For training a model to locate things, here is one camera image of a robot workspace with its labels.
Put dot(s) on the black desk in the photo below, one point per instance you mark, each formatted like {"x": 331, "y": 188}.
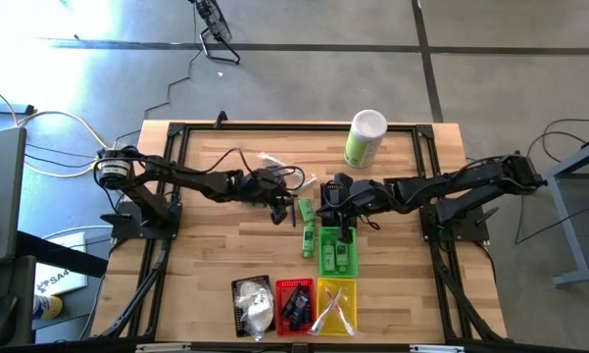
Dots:
{"x": 63, "y": 255}

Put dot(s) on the black floor bar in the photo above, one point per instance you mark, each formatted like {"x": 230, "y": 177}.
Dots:
{"x": 10, "y": 109}

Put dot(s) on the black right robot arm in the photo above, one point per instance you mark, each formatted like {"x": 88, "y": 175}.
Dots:
{"x": 446, "y": 188}

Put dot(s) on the grey metal table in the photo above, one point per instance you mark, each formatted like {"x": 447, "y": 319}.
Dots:
{"x": 568, "y": 220}

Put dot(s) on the green travel bottle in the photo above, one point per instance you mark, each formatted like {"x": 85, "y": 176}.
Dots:
{"x": 328, "y": 257}
{"x": 342, "y": 255}
{"x": 307, "y": 210}
{"x": 309, "y": 240}

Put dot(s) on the red toothbrush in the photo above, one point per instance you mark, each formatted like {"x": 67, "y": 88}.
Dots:
{"x": 345, "y": 318}

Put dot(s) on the dark blue shave cream tube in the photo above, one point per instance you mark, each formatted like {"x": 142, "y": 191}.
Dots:
{"x": 294, "y": 211}
{"x": 289, "y": 306}
{"x": 301, "y": 299}

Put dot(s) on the green slotted plastic basket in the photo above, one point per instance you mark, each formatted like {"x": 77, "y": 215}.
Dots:
{"x": 340, "y": 272}

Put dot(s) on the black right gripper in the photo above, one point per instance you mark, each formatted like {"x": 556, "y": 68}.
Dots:
{"x": 345, "y": 196}

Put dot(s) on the yellow blue white object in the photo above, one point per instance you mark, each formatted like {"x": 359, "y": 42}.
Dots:
{"x": 49, "y": 306}

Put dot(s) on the white printed box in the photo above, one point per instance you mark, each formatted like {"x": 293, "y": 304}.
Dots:
{"x": 59, "y": 279}

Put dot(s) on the black frame clamp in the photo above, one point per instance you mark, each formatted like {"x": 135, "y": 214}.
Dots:
{"x": 221, "y": 118}

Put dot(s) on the yellow slotted plastic basket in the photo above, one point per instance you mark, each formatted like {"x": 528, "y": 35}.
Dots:
{"x": 323, "y": 314}

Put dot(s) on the white toothbrush in clear wrapper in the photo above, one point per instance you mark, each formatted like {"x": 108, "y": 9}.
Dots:
{"x": 326, "y": 316}

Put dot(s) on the silver aluminium bracket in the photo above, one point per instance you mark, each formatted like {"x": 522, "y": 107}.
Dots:
{"x": 161, "y": 348}
{"x": 436, "y": 349}

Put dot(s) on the red slotted plastic basket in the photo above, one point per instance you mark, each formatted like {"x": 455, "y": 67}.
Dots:
{"x": 296, "y": 333}

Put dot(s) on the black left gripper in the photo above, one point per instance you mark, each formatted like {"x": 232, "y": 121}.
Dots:
{"x": 264, "y": 188}

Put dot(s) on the black computer mouse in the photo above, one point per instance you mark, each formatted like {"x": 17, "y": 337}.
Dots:
{"x": 0, "y": 318}

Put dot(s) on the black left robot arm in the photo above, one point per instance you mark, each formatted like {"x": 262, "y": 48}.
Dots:
{"x": 176, "y": 179}

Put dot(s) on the grey item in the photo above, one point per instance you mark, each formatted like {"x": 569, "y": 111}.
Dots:
{"x": 296, "y": 322}

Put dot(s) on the grey monitor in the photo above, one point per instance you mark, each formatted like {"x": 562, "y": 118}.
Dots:
{"x": 2, "y": 196}

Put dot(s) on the black floor fan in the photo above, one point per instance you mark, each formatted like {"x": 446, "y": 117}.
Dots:
{"x": 219, "y": 27}

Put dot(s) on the green white wipes canister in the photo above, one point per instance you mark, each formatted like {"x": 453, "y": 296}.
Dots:
{"x": 365, "y": 142}

